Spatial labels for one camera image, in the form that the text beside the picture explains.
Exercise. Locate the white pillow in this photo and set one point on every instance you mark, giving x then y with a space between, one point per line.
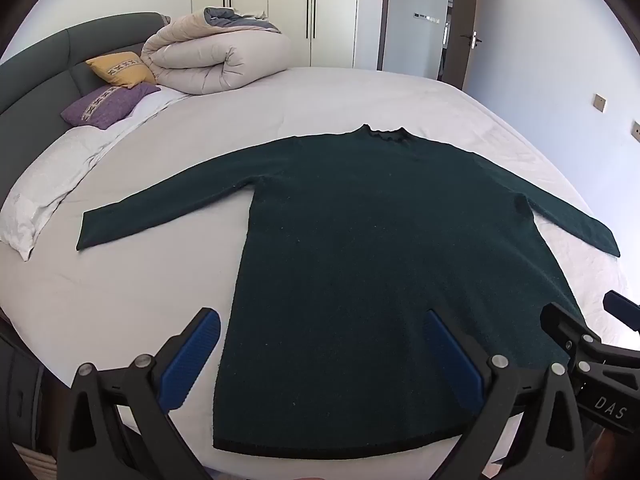
55 180

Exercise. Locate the dark grey upholstered headboard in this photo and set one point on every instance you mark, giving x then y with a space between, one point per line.
35 75

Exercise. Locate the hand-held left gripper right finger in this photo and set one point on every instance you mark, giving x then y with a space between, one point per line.
452 365

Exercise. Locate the dark brown door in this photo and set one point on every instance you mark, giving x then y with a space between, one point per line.
462 10

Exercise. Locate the frosted glass door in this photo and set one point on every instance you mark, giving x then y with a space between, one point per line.
412 15

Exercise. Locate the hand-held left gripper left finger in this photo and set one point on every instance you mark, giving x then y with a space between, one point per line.
192 360

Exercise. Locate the cream wardrobe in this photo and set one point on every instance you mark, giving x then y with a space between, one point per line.
285 5

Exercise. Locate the purple patterned cushion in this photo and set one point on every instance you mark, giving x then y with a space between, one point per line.
107 105

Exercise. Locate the folded beige duvet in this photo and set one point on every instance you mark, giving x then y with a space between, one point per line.
215 55

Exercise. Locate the dark bedside cabinet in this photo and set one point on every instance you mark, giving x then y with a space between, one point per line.
20 395

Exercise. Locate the dark green knit sweater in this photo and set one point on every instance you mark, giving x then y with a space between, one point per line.
375 235

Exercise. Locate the beige wall switch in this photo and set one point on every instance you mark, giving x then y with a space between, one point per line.
599 103
636 131

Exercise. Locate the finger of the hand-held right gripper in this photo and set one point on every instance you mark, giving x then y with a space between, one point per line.
565 327
622 307

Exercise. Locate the yellow patterned cushion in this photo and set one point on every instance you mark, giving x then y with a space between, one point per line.
122 67

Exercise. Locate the bed with white sheet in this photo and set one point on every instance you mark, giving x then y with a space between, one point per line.
175 270

